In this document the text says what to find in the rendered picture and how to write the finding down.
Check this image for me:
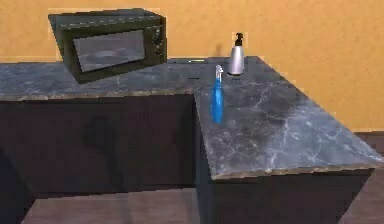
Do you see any blue spray bottle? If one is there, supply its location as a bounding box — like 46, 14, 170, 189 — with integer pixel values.
209, 64, 225, 125

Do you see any silver pump bottle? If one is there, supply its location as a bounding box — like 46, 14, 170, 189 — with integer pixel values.
227, 32, 246, 76

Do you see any dark marble-top kitchen counter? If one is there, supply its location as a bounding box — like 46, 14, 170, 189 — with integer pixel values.
0, 55, 384, 224

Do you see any black microwave oven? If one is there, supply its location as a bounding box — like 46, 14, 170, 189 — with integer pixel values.
47, 7, 168, 85

